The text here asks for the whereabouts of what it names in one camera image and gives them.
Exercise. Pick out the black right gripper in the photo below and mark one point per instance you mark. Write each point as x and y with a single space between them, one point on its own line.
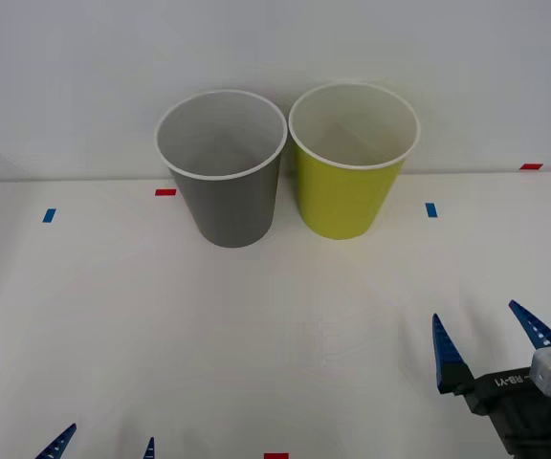
534 421

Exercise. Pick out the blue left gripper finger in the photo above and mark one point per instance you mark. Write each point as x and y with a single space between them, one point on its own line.
58 444
149 450

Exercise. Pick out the yellow-green plastic waste bin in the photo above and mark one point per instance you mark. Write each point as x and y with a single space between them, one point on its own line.
342 196

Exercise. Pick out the grey plastic waste bin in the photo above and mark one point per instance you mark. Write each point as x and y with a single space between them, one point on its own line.
230 205

